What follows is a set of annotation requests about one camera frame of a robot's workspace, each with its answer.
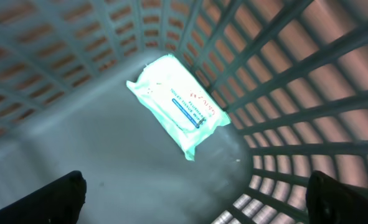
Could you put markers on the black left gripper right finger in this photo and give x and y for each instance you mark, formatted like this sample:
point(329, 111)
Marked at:
point(331, 202)

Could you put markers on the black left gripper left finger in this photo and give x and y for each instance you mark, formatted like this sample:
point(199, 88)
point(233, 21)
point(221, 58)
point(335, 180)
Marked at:
point(59, 202)

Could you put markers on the grey plastic mesh basket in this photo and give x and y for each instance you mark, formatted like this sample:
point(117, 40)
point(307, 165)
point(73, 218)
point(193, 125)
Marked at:
point(291, 75)

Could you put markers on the teal wet wipes pack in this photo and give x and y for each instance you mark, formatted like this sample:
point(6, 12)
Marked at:
point(182, 107)

